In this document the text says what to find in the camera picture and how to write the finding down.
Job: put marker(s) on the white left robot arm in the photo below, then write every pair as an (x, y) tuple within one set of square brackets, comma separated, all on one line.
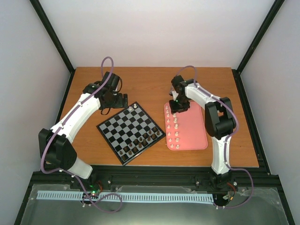
[(55, 144)]

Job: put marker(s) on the black and silver chessboard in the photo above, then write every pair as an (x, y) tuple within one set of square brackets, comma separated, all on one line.
[(124, 130)]

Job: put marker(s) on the pink plastic tray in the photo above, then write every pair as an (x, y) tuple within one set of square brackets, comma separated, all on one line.
[(191, 129)]

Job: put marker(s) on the black aluminium frame post right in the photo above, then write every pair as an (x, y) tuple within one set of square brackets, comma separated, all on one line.
[(276, 6)]

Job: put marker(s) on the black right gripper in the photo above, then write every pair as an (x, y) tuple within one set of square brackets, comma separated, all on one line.
[(174, 109)]

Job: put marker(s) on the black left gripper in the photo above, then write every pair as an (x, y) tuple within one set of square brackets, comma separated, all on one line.
[(120, 103)]

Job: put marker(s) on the black aluminium frame post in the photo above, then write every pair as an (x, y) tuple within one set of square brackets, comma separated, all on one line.
[(52, 34), (276, 6)]

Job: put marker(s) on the light blue cable duct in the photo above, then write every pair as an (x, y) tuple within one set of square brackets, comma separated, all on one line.
[(127, 197)]

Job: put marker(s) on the black aluminium frame post left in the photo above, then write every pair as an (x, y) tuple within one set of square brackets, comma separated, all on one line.
[(52, 34)]

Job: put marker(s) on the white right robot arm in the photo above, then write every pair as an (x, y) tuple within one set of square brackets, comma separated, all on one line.
[(220, 123)]

